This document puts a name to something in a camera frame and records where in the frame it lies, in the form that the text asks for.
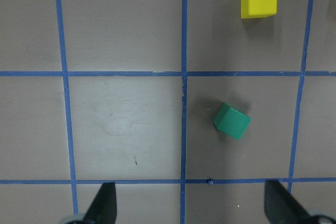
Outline green wooden block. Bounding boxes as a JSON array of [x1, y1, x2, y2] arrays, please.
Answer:
[[213, 103, 251, 140]]

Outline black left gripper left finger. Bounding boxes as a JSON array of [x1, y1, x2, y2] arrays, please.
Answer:
[[82, 183, 117, 224]]

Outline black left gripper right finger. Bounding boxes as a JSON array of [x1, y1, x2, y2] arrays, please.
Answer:
[[264, 180, 311, 223]]

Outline yellow wooden block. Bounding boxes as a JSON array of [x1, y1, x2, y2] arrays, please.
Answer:
[[240, 0, 277, 19]]

